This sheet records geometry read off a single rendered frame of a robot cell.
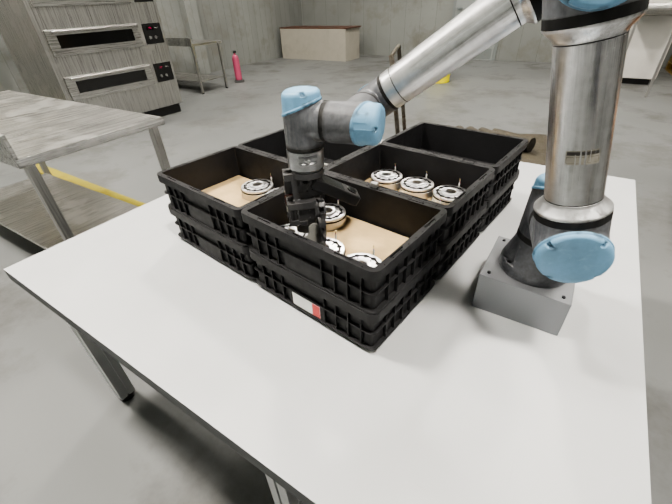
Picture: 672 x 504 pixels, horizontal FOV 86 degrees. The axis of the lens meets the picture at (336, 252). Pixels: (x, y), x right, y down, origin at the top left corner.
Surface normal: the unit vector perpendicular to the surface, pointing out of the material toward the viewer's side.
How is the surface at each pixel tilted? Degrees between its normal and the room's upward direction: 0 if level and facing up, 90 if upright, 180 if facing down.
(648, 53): 90
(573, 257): 98
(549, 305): 90
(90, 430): 0
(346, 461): 0
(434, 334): 0
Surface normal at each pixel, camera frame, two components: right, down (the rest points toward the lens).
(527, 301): -0.54, 0.50
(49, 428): -0.04, -0.82
